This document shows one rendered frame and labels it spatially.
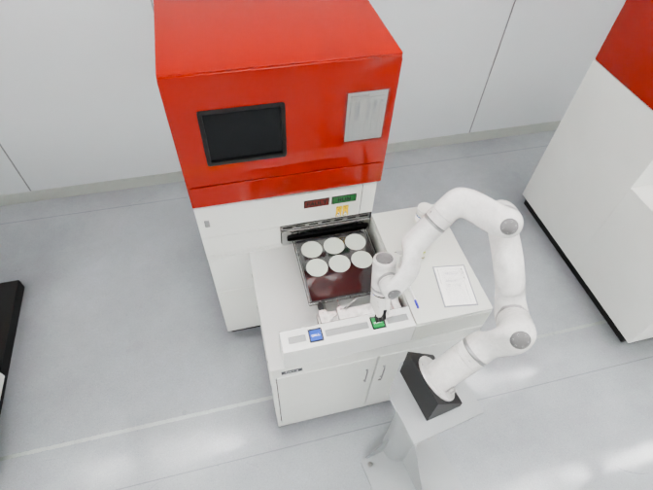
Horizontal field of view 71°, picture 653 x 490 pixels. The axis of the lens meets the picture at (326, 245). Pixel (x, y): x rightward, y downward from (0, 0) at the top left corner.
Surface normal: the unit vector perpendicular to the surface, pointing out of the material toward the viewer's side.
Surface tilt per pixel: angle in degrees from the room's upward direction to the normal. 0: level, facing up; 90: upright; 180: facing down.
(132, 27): 90
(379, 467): 0
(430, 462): 0
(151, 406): 0
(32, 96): 90
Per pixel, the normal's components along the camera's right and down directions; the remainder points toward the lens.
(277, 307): 0.04, -0.62
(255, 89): 0.24, 0.77
